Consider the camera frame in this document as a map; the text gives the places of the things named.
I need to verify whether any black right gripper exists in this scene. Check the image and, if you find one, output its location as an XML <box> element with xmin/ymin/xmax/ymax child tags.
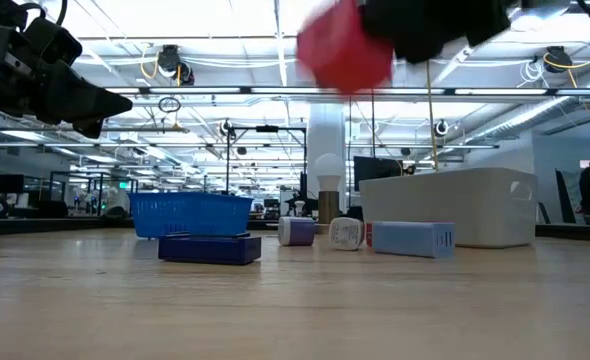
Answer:
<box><xmin>363</xmin><ymin>0</ymin><xmax>511</xmax><ymax>65</ymax></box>

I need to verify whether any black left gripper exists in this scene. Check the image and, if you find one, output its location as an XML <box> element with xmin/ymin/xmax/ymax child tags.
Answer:
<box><xmin>0</xmin><ymin>24</ymin><xmax>134</xmax><ymax>140</ymax></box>

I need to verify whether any red cube USB charger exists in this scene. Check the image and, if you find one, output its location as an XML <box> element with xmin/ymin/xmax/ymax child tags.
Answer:
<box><xmin>296</xmin><ymin>0</ymin><xmax>395</xmax><ymax>95</ymax></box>

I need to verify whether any dark blue box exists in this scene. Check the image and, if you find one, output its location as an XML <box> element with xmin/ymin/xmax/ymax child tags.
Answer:
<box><xmin>157</xmin><ymin>230</ymin><xmax>263</xmax><ymax>266</ymax></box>

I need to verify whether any light blue rectangular charger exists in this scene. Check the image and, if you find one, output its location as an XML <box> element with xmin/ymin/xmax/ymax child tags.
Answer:
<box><xmin>372</xmin><ymin>221</ymin><xmax>456</xmax><ymax>260</ymax></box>

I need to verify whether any blue plastic basket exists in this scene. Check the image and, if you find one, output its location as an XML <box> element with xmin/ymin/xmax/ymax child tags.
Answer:
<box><xmin>128</xmin><ymin>192</ymin><xmax>254</xmax><ymax>240</ymax></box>

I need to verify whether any white bulb on wooden base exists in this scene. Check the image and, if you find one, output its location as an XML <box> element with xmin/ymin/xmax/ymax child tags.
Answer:
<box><xmin>313</xmin><ymin>152</ymin><xmax>346</xmax><ymax>235</ymax></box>

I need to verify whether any white plastic storage bin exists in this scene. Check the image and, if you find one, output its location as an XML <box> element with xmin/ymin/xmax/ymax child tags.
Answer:
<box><xmin>358</xmin><ymin>167</ymin><xmax>539</xmax><ymax>250</ymax></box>

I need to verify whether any purple and white round charger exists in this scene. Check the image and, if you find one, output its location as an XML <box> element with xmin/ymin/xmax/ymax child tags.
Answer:
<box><xmin>277</xmin><ymin>216</ymin><xmax>317</xmax><ymax>247</ymax></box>

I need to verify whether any dark slanted panel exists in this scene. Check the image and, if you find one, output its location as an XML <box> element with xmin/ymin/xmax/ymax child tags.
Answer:
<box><xmin>554</xmin><ymin>168</ymin><xmax>576</xmax><ymax>225</ymax></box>

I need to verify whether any hanging black cable coil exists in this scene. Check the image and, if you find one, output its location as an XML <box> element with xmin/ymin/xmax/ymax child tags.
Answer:
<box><xmin>157</xmin><ymin>96</ymin><xmax>182</xmax><ymax>114</ymax></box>

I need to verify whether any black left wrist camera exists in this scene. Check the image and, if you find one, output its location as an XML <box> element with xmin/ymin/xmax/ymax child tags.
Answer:
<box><xmin>24</xmin><ymin>17</ymin><xmax>84</xmax><ymax>66</ymax></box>

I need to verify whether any black metal rack frame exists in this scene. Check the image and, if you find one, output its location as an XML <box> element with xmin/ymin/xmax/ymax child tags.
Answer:
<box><xmin>49</xmin><ymin>171</ymin><xmax>139</xmax><ymax>217</ymax></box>

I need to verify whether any yellow hanging cord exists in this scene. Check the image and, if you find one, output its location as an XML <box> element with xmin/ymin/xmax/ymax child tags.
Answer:
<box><xmin>426</xmin><ymin>59</ymin><xmax>440</xmax><ymax>174</ymax></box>

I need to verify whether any black metal frame stand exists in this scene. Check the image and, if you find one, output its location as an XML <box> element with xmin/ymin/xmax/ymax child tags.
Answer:
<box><xmin>226</xmin><ymin>125</ymin><xmax>307</xmax><ymax>194</ymax></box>

